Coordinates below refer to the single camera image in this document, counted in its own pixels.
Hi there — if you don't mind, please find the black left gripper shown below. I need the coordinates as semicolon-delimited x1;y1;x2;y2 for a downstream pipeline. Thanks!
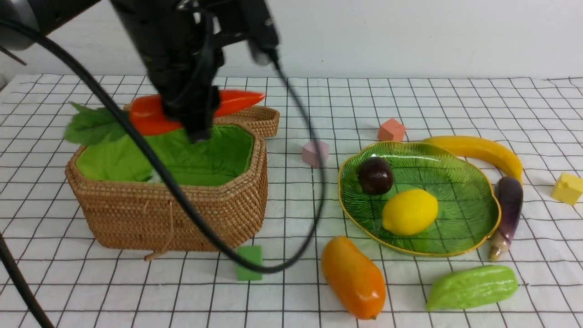
111;0;242;144

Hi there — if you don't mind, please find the dark purple mangosteen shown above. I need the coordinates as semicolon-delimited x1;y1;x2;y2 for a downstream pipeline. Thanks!
356;157;394;195

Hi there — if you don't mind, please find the yellow lemon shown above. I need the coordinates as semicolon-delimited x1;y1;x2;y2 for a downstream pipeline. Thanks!
382;189;439;236

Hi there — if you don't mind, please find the yellow banana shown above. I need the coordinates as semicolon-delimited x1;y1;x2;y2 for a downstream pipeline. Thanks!
423;135;523;184

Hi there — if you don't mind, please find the orange mango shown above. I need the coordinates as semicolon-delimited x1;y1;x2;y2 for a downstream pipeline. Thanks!
321;236;387;320

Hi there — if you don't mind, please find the purple eggplant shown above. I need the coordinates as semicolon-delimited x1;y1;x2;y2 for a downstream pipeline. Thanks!
489;176;523;262

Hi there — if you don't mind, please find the green bitter gourd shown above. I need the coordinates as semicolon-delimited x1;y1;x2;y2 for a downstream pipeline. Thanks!
425;265;519;312

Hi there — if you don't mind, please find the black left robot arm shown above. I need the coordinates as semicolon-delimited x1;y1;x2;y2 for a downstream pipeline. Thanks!
1;0;249;143

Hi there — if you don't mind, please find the woven rattan basket lid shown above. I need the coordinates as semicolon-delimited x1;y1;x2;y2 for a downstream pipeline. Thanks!
123;104;280;138

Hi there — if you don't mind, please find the woven rattan basket green lining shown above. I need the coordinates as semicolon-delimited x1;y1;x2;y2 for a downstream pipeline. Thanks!
65;122;268;262

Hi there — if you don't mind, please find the pink foam cube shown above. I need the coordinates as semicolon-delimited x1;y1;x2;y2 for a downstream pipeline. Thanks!
302;139;329;168

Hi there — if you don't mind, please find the green foam cube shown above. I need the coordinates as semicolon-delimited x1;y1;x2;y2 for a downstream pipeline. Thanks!
235;245;264;282

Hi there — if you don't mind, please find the orange foam cube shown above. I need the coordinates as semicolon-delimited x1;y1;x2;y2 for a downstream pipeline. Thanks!
377;118;406;143

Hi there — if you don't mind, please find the white checkered tablecloth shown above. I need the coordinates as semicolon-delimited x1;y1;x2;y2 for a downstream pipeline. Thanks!
0;74;582;328

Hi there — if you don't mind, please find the green leaf-shaped glass plate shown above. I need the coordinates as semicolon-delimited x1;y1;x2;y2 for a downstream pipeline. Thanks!
338;141;501;257

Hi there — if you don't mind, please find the yellow foam cube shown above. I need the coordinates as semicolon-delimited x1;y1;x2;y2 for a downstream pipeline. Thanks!
551;172;583;207

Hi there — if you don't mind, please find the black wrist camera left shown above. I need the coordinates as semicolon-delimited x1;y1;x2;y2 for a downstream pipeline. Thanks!
239;0;280;66

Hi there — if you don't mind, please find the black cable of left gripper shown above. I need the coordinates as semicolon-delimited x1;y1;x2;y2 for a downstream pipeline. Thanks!
0;18;327;328

